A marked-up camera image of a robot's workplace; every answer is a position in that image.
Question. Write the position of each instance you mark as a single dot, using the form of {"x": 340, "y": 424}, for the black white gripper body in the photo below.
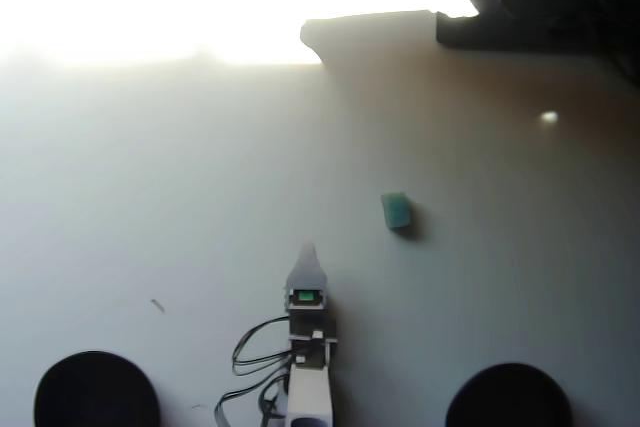
{"x": 306, "y": 314}

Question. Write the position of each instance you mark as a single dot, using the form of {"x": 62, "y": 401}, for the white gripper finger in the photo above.
{"x": 307, "y": 271}

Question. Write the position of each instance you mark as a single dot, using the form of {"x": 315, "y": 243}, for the blue cube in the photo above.
{"x": 397, "y": 211}

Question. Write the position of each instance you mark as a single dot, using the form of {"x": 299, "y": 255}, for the white Koch robot arm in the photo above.
{"x": 309, "y": 387}

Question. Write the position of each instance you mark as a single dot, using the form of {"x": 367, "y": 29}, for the black round bowl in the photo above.
{"x": 507, "y": 397}
{"x": 95, "y": 392}

